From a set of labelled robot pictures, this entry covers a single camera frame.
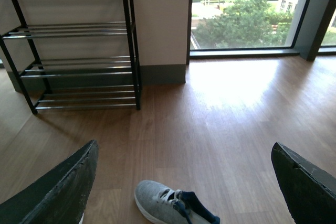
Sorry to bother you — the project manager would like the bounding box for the grey knit sneaker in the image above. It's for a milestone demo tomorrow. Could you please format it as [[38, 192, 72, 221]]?
[[134, 180, 220, 223]]

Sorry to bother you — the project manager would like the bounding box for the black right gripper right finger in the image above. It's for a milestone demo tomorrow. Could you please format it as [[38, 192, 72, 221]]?
[[271, 142, 335, 223]]

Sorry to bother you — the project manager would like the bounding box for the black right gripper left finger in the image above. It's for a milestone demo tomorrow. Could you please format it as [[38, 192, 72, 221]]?
[[1, 140, 98, 223]]

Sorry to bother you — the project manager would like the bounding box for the black metal shoe rack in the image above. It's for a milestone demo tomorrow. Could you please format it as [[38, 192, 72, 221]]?
[[1, 0, 142, 114]]

